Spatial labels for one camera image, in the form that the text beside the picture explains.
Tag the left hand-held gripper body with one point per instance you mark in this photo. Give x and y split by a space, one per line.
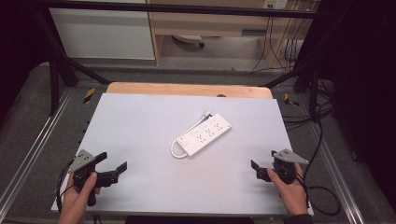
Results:
81 161

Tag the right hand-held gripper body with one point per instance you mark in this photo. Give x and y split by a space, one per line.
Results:
288 157

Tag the white power strip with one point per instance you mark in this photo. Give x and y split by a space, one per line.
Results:
205 133

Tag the person's right hand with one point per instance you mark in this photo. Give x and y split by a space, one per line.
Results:
292 196

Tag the person's left hand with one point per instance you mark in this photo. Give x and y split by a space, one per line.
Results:
74 200

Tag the person's dark clothing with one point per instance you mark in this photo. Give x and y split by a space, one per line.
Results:
190 220

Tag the dark curtain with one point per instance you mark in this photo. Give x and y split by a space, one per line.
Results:
364 93
15 46

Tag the light wooden table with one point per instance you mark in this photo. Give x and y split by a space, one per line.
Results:
186 90

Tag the white cabinet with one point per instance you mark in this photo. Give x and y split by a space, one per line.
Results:
102 34

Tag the white extension socket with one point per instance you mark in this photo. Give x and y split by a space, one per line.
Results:
188 39

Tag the light wooden desk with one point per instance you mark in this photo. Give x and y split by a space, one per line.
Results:
211 23

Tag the aluminium rail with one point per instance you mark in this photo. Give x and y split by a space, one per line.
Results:
336 174
34 146

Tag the white wall outlet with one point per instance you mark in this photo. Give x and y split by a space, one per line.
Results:
275 3

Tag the black metal frame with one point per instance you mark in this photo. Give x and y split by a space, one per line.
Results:
186 10

